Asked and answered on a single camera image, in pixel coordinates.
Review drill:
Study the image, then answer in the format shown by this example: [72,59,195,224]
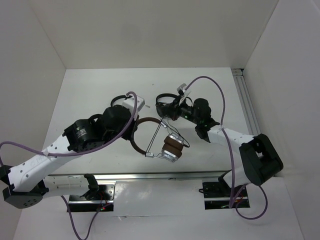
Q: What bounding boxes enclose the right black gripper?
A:
[161,95,201,125]

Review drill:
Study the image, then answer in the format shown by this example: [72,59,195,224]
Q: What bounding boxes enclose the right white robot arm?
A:
[168,97,284,196]

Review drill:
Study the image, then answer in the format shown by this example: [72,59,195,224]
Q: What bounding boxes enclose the right black folded headphones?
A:
[155,93,181,121]

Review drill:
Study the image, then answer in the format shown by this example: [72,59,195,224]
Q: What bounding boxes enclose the black folded headphones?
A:
[155,93,181,121]
[110,95,128,108]

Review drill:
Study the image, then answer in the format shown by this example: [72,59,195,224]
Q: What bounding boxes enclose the left black folded headphones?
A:
[110,95,128,108]

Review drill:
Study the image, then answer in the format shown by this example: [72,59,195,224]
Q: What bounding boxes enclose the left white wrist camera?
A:
[121,96,145,116]

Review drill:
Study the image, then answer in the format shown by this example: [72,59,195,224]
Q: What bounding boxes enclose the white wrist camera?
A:
[121,96,145,116]
[176,83,191,105]

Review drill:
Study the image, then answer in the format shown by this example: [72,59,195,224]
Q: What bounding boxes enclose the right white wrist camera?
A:
[176,83,191,105]

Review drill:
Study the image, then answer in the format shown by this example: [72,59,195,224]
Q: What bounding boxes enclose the aluminium side rail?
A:
[231,68,261,136]

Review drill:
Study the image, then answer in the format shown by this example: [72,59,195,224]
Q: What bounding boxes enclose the aluminium front rail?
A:
[44,168,233,183]

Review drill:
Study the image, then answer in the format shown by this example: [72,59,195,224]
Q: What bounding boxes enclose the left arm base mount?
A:
[68,181,116,213]

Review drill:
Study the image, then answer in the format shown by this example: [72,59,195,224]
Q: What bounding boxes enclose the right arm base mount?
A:
[198,181,250,210]

